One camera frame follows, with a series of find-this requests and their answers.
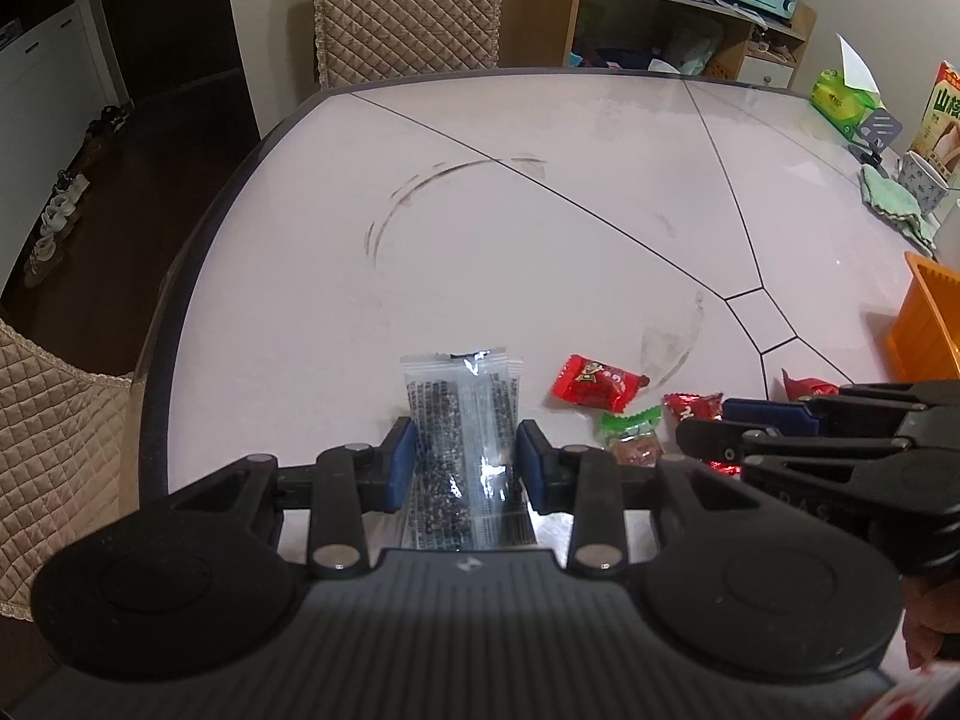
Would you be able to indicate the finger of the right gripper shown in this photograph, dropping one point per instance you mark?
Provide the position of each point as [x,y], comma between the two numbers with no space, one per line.
[789,419]

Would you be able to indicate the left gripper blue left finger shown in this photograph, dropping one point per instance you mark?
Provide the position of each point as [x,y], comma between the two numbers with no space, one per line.
[349,481]

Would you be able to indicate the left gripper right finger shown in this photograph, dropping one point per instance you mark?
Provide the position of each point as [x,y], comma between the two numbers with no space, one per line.
[581,481]

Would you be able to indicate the large red snack bag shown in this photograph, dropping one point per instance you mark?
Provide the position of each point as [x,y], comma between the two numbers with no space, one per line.
[806,387]

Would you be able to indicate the green candy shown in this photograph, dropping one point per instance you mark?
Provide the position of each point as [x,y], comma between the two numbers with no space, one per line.
[633,439]

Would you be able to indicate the dark red candy wrapper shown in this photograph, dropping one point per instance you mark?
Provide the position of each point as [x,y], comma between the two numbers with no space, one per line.
[682,406]

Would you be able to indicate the small red candy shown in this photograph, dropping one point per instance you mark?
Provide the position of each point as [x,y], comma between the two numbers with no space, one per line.
[593,384]

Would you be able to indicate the black sesame snack packet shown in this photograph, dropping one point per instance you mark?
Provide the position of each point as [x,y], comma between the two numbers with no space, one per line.
[466,493]

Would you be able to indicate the person's right hand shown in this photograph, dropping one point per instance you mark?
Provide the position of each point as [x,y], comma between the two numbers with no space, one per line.
[931,613]

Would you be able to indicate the orange plastic tray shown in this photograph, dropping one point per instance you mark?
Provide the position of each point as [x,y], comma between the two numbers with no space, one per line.
[922,343]

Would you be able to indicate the green cleaning cloth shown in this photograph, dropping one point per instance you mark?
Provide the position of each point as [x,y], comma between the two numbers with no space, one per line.
[897,207]

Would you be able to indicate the patterned white mug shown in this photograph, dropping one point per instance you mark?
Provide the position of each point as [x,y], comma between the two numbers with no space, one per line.
[918,177]

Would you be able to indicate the near quilted beige chair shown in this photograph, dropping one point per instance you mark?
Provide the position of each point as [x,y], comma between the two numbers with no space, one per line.
[67,460]

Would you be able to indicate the quilted beige chair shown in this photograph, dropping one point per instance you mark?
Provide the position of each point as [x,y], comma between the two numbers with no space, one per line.
[67,460]
[362,41]

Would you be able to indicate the grey phone stand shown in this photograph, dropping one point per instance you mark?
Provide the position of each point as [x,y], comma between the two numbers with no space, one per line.
[875,134]

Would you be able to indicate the walnut drink box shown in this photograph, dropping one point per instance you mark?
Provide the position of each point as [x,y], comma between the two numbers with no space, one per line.
[938,138]

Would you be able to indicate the green tissue pack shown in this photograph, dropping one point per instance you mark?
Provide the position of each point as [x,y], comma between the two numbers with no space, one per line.
[846,95]

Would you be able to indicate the wooden shelf unit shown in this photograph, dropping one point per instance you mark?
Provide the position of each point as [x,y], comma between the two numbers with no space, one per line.
[547,33]

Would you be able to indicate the far quilted beige chair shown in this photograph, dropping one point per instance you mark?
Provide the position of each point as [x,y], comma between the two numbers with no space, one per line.
[362,41]

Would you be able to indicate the white cabinet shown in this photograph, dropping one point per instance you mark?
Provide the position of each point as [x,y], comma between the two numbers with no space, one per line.
[50,93]

